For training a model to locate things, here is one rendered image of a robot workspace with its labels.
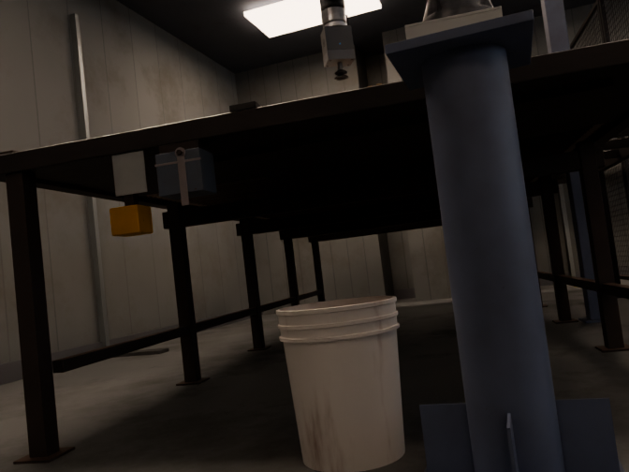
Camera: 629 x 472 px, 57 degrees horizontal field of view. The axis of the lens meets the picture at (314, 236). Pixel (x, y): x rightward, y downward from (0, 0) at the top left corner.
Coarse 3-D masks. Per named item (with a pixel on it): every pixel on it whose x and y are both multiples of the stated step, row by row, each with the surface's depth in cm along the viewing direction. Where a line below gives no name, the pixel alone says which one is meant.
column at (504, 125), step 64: (448, 64) 112; (512, 64) 126; (448, 128) 113; (512, 128) 112; (448, 192) 114; (512, 192) 110; (448, 256) 116; (512, 256) 109; (512, 320) 108; (512, 384) 107; (448, 448) 119; (512, 448) 98; (576, 448) 111
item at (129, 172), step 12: (120, 156) 167; (132, 156) 166; (120, 168) 167; (132, 168) 166; (144, 168) 165; (120, 180) 167; (132, 180) 166; (144, 180) 165; (120, 192) 167; (132, 192) 166
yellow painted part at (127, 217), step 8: (128, 200) 167; (136, 200) 168; (112, 208) 164; (120, 208) 164; (128, 208) 163; (136, 208) 163; (144, 208) 166; (112, 216) 164; (120, 216) 164; (128, 216) 163; (136, 216) 163; (144, 216) 166; (112, 224) 164; (120, 224) 164; (128, 224) 163; (136, 224) 163; (144, 224) 165; (152, 224) 170; (112, 232) 164; (120, 232) 164; (128, 232) 163; (136, 232) 163; (144, 232) 166; (152, 232) 169
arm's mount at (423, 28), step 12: (468, 12) 111; (480, 12) 110; (492, 12) 109; (408, 24) 114; (420, 24) 113; (432, 24) 113; (444, 24) 112; (456, 24) 111; (408, 36) 114; (420, 36) 113
